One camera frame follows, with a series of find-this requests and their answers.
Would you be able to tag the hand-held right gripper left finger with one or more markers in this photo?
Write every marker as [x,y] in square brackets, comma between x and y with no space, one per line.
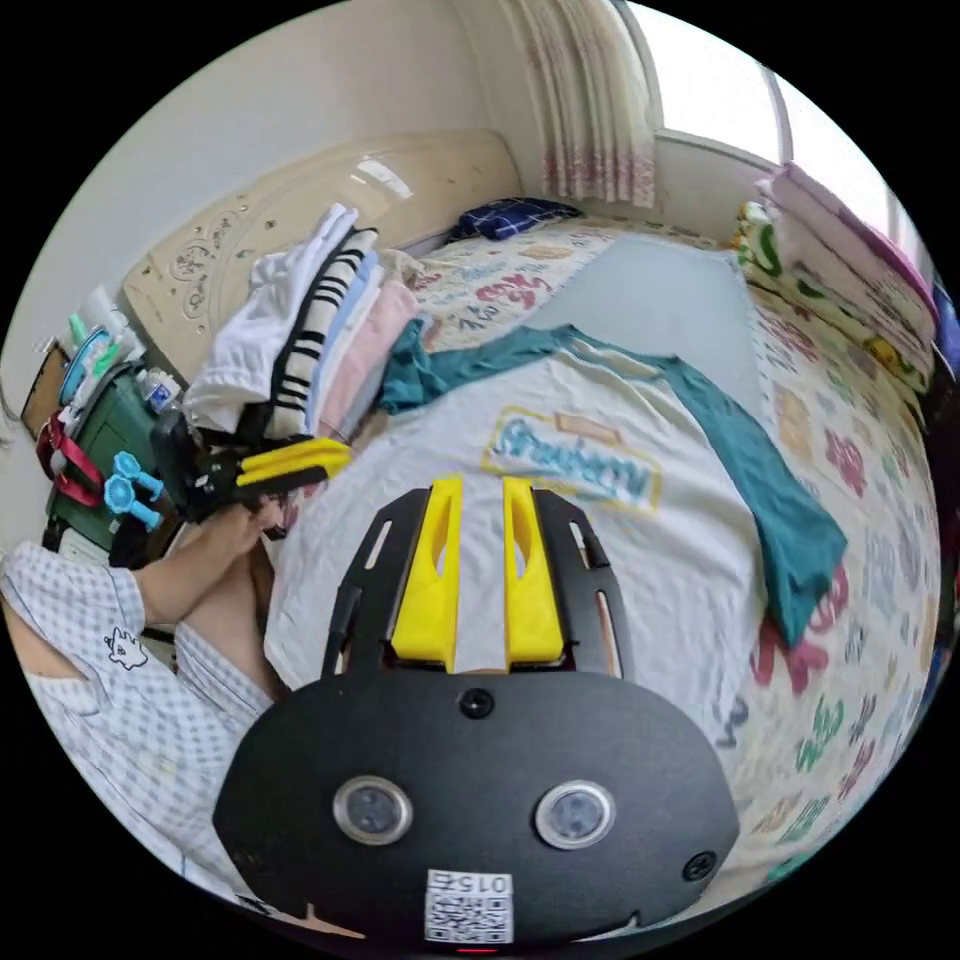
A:
[429,585]

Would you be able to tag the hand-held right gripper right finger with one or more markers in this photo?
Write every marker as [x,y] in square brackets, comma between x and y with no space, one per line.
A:
[531,592]

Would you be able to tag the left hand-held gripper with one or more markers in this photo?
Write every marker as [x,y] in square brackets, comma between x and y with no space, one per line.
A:
[214,480]

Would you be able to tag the white and green short sleeve shirt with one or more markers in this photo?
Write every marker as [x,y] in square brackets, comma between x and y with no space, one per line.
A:
[600,585]

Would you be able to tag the person's left forearm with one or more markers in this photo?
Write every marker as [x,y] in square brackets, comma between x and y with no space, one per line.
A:
[187,581]

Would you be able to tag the person's left hand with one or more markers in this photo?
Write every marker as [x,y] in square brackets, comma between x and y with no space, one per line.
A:
[244,529]

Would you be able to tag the pile of clothes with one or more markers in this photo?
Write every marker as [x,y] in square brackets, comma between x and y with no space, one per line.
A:
[300,352]

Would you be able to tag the green bedside cupboard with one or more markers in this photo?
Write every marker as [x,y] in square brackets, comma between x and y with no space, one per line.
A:
[97,442]

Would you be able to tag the person's body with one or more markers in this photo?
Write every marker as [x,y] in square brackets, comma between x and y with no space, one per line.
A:
[112,720]

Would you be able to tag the bed with printed sheet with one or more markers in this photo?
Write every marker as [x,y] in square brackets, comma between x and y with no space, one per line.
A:
[832,675]

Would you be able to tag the grey folding board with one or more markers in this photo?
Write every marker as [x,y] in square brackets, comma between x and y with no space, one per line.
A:
[660,300]

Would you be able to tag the blue checked pillow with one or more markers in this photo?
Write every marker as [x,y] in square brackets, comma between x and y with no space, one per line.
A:
[517,217]

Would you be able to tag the stack of folded blankets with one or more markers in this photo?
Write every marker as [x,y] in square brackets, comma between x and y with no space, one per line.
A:
[832,262]

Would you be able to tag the cream patterned curtain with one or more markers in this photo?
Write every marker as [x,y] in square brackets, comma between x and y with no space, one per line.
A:
[592,97]

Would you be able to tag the window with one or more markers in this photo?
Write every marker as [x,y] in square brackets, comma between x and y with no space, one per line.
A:
[712,90]

